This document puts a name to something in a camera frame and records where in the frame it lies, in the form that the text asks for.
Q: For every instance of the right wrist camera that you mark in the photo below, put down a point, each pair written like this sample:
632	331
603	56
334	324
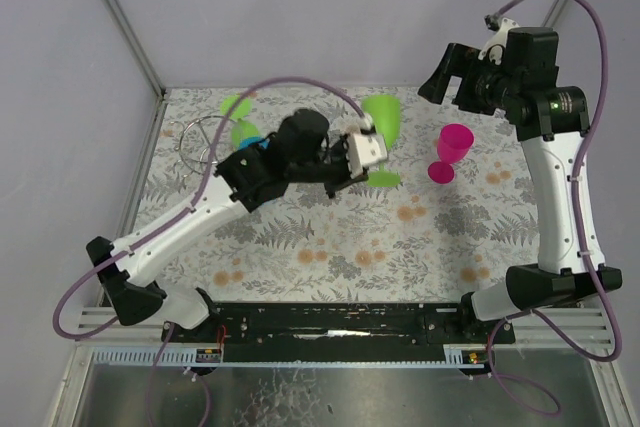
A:
497	39

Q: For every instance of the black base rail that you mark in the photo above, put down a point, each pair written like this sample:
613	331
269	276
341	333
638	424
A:
341	324

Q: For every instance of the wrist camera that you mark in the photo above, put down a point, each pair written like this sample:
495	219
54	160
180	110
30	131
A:
364	151
497	39

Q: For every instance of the left aluminium frame post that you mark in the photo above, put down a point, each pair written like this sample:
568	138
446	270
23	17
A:
131	40

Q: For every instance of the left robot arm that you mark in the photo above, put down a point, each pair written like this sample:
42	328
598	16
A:
247	179

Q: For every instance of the green wine glass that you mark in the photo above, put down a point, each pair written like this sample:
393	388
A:
385	111
241	128

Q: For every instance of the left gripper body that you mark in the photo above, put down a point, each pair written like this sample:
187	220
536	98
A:
339	167

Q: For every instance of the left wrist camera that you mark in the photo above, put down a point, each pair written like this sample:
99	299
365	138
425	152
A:
364	151

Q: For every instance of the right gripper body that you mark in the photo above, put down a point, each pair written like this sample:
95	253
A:
463	85

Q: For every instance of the floral tablecloth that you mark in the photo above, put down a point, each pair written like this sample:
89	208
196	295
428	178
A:
418	241

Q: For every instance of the white cable duct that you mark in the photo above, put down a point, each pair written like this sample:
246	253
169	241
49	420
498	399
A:
280	355

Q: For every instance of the pink wine glass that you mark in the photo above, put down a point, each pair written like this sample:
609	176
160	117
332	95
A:
453	145

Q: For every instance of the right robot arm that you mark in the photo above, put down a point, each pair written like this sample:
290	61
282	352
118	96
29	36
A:
518	75

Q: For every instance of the blue wine glass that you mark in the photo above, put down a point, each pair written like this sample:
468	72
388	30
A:
263	142

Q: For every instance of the chrome wine glass rack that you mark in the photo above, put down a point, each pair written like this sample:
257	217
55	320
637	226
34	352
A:
193	141

